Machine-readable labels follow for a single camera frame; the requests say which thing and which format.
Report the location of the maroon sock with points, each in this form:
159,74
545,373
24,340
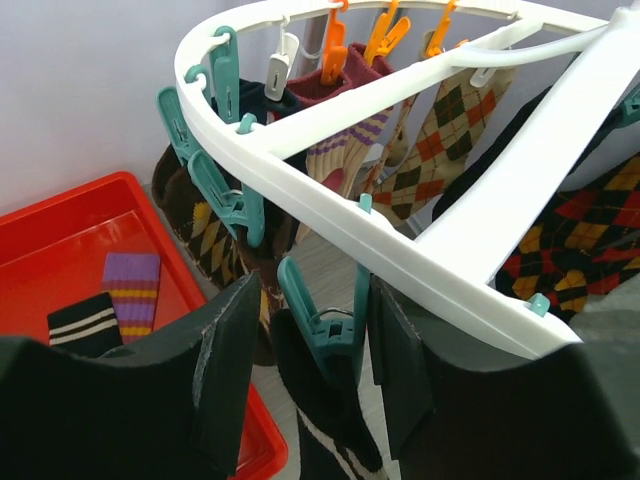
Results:
356,72

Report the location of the white round sock hanger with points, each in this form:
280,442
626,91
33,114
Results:
366,153

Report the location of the teal clothespin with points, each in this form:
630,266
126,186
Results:
224,61
233,207
330,331
181,138

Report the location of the navy sock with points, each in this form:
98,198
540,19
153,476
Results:
252,100

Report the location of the grey sock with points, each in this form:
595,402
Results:
610,317

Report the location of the red plastic bin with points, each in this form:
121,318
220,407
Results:
53,255

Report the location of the black red argyle sock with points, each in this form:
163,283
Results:
578,245

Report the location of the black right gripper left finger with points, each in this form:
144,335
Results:
168,406

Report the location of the purple striped sock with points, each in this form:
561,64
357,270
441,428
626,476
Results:
132,280

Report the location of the black striped cuff sock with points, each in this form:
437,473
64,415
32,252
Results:
88,328

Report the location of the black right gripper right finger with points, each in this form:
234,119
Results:
457,408

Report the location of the beige orange argyle sock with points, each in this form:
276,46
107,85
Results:
457,119

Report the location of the brown yellow argyle sock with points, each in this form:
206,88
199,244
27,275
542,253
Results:
199,230
280,229

